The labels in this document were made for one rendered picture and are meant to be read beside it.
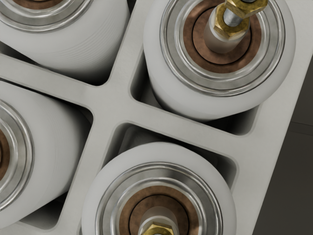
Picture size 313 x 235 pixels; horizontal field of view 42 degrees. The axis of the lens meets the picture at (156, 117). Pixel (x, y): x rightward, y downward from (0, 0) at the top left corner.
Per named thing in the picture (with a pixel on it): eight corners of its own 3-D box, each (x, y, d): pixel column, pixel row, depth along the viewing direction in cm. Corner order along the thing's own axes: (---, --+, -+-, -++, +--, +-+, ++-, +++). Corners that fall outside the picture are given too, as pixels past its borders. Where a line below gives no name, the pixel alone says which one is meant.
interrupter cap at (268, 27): (307, 24, 25) (311, 20, 24) (234, 122, 25) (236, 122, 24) (207, -49, 25) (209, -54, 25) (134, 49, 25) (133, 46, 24)
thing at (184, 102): (260, 67, 43) (332, 19, 25) (205, 141, 43) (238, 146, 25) (186, 14, 43) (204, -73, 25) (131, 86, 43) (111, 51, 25)
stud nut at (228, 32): (254, 19, 22) (258, 15, 21) (235, 44, 22) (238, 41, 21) (224, -2, 22) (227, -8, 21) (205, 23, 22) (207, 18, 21)
